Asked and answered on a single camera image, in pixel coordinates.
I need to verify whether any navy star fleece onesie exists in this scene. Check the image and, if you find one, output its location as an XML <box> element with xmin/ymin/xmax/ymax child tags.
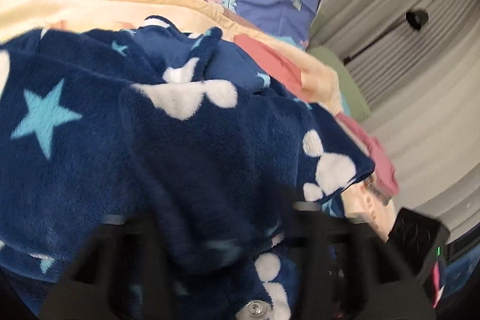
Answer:
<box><xmin>1</xmin><ymin>16</ymin><xmax>374</xmax><ymax>319</ymax></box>

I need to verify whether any stack of folded pink cloths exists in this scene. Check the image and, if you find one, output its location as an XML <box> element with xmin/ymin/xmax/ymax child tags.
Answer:
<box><xmin>335</xmin><ymin>113</ymin><xmax>400</xmax><ymax>205</ymax></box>

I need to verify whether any green pillow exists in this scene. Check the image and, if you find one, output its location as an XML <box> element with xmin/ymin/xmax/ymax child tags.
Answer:
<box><xmin>307</xmin><ymin>10</ymin><xmax>372</xmax><ymax>123</ymax></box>

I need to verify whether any grey white curtain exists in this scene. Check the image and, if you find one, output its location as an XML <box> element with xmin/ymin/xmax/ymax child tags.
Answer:
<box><xmin>318</xmin><ymin>0</ymin><xmax>479</xmax><ymax>237</ymax></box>

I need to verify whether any black floor lamp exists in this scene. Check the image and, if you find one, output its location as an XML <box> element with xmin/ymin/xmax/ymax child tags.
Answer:
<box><xmin>343</xmin><ymin>8</ymin><xmax>430</xmax><ymax>66</ymax></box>

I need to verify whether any peach fleece blanket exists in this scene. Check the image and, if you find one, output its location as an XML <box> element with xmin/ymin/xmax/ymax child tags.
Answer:
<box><xmin>0</xmin><ymin>0</ymin><xmax>399</xmax><ymax>242</ymax></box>

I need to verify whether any black camera box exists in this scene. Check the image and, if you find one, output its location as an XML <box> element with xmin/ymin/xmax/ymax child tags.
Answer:
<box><xmin>388</xmin><ymin>207</ymin><xmax>450</xmax><ymax>284</ymax></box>

